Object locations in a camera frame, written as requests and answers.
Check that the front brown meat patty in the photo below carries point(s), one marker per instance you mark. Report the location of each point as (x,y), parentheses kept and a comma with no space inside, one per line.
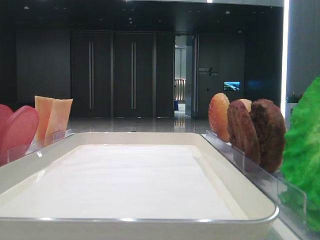
(242,133)

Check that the brown meat patty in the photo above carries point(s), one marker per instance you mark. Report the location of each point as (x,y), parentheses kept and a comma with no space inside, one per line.
(242,133)
(270,129)

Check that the tan bread slice behind patties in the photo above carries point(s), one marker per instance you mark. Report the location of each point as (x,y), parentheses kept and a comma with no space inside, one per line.
(247,103)

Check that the right orange cheese slice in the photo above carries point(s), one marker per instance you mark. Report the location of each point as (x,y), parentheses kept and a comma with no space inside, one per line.
(58,119)

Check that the orange cheese slice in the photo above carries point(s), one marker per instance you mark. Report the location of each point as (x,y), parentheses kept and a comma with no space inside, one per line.
(58,119)
(43,105)

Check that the rear brown meat patty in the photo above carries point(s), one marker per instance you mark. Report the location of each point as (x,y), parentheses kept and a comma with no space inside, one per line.
(270,129)

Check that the left orange cheese slice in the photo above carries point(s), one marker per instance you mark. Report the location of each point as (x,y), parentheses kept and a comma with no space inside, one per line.
(43,105)

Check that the near red tomato slice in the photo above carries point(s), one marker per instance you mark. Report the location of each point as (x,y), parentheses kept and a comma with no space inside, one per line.
(19,128)

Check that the red tomato slice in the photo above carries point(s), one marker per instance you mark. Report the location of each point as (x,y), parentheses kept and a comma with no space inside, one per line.
(19,128)
(5,116)

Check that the green lettuce leaf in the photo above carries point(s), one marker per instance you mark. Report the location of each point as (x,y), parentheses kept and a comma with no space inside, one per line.
(301,157)

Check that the far red tomato slice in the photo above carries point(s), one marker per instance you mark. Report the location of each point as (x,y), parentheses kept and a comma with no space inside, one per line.
(5,116)

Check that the sesame bun top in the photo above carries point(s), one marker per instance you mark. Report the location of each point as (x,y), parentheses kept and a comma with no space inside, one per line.
(217,116)

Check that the dark double door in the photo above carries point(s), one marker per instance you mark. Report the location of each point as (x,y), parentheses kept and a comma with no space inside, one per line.
(122,74)

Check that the white rectangular tray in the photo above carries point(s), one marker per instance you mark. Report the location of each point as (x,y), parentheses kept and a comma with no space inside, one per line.
(253,212)

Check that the white paper tray liner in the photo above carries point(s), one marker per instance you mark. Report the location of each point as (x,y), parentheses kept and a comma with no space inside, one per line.
(100,181)

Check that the potted plant with flowers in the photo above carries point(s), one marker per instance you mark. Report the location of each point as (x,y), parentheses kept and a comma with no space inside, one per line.
(294,98)

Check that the left clear acrylic rack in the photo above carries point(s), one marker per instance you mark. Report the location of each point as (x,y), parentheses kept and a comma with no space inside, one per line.
(23,150)

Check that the clear acrylic rack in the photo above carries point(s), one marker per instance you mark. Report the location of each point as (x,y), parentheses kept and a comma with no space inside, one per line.
(295,209)
(23,150)

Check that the right clear acrylic rack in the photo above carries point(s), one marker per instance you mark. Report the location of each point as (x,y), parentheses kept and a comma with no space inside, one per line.
(295,209)

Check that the small wall screen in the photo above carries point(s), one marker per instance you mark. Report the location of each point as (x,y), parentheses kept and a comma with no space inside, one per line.
(231,86)

